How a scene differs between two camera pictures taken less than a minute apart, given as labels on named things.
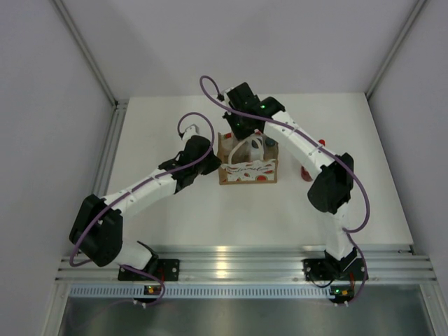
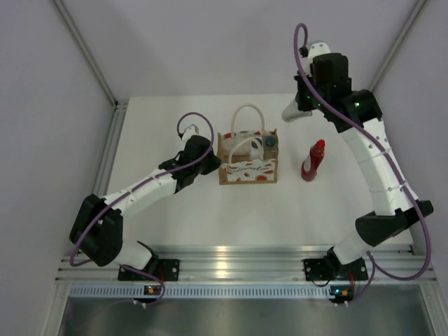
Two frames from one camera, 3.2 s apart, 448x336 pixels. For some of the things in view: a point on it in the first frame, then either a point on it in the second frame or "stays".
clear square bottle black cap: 270,149 stays
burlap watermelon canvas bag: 251,159 stays
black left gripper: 215,163 stays
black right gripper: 239,135 → 302,104
